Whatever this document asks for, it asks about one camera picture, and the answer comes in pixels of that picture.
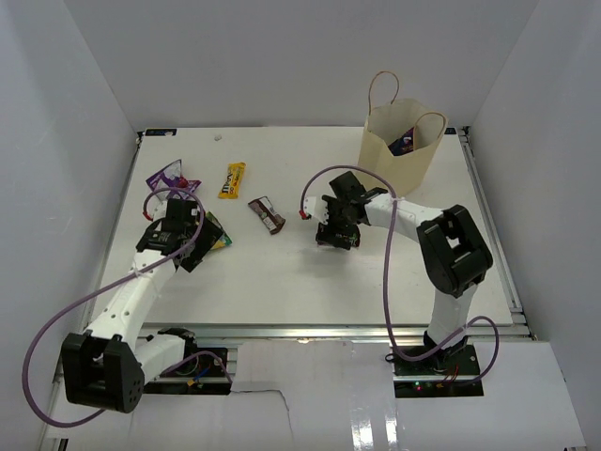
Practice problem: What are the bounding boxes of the tan paper bag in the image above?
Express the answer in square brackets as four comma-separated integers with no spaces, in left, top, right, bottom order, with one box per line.
[358,78,448,196]

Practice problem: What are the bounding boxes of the yellow M&M packet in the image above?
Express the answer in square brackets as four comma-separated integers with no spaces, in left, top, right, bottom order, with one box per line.
[218,162,246,199]

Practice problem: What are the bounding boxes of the brown chocolate bar wrapper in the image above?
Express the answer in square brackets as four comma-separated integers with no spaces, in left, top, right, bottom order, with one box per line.
[248,196,285,235]

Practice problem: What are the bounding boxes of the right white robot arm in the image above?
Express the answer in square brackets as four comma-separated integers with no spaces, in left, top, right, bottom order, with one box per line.
[299,165,493,375]

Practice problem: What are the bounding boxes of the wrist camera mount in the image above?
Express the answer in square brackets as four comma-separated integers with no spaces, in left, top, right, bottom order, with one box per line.
[300,196,329,224]
[143,201,168,222]

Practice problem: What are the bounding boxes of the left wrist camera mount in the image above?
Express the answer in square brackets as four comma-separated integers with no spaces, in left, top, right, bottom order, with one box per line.
[143,201,168,222]

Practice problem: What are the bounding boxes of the aluminium table frame rail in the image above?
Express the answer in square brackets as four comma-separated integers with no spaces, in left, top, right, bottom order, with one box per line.
[137,321,531,343]

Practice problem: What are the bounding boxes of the large blue purple snack bag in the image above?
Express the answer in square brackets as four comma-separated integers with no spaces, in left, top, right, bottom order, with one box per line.
[388,127,415,157]

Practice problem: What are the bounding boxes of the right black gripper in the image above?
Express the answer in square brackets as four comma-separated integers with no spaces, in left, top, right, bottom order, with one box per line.
[316,194,358,251]

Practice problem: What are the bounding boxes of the purple M&M packet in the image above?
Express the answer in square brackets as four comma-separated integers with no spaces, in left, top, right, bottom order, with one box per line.
[328,225,359,250]

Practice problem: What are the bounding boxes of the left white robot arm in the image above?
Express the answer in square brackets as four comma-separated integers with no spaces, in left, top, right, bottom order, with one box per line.
[60,198,223,413]

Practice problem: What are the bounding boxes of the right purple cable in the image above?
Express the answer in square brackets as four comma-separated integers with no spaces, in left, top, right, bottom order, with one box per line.
[299,163,501,389]

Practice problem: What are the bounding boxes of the green snack pouch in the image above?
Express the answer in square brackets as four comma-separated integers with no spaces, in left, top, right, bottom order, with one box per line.
[206,211,233,251]

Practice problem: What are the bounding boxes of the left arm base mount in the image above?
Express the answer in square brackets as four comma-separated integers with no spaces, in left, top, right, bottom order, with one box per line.
[136,327,233,396]

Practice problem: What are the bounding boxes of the purple white snack pouch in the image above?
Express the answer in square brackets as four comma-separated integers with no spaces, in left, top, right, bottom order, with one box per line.
[146,159,201,194]

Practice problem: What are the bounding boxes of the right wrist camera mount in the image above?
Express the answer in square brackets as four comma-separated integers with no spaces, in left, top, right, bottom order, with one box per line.
[300,196,329,224]

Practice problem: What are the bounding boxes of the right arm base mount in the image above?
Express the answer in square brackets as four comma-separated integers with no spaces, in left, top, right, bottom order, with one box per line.
[385,345,485,399]

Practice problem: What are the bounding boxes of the black XDOF label sticker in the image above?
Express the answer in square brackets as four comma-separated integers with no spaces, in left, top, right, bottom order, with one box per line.
[145,129,177,137]

